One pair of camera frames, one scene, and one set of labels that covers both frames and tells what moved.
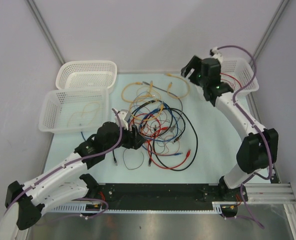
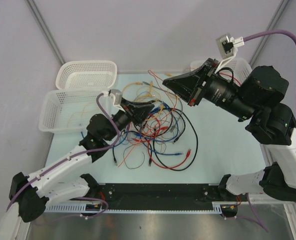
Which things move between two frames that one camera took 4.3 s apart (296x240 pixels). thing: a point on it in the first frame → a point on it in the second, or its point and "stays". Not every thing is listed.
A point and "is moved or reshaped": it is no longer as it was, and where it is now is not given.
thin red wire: (226, 80) is moved or reshaped
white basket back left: (87, 74) stays
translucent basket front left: (74, 111) stays
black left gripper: (134, 140) → (139, 111)
